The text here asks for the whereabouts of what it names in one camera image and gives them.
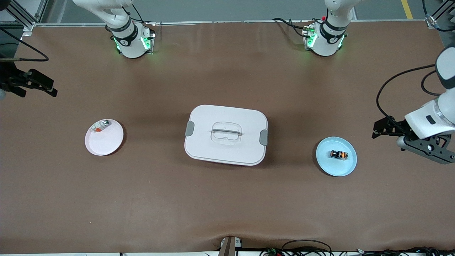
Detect white lidded box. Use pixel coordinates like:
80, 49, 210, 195
184, 104, 269, 166

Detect brown table mat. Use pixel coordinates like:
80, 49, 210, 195
0, 21, 455, 254

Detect aluminium frame profile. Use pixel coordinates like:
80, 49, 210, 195
0, 0, 49, 32

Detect pink round plate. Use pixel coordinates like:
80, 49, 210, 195
85, 119, 124, 156

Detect light blue round plate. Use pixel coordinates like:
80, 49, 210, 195
316, 137, 358, 177

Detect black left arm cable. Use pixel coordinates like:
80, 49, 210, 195
376, 64, 442, 124

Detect tangled black cables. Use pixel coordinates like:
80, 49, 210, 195
259, 239, 455, 256

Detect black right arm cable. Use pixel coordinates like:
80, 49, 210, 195
0, 28, 49, 63

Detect black base cable bundle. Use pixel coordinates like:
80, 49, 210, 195
272, 17, 315, 39

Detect wooden camera post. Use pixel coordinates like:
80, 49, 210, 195
218, 236, 243, 256

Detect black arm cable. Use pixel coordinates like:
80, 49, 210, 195
376, 64, 442, 124
0, 28, 49, 63

